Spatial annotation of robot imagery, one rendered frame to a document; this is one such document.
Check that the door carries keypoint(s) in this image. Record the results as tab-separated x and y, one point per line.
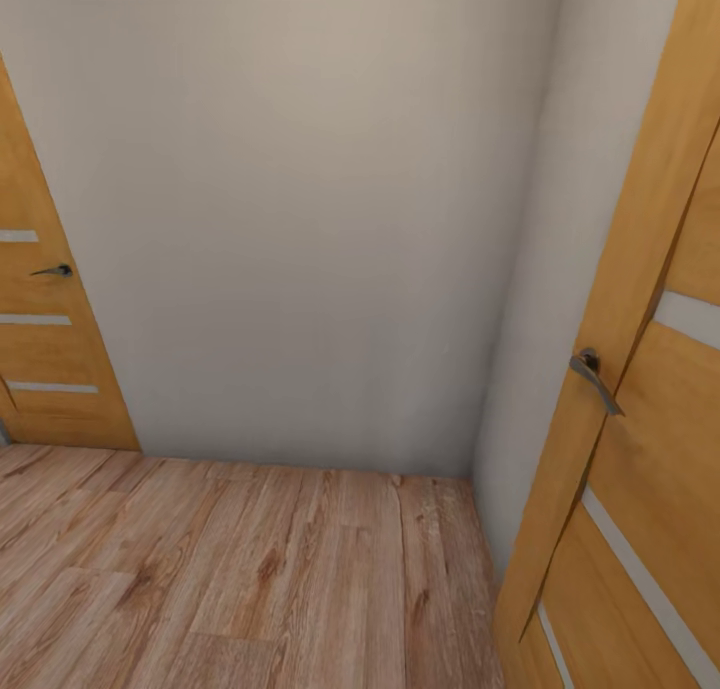
614	578
57	383

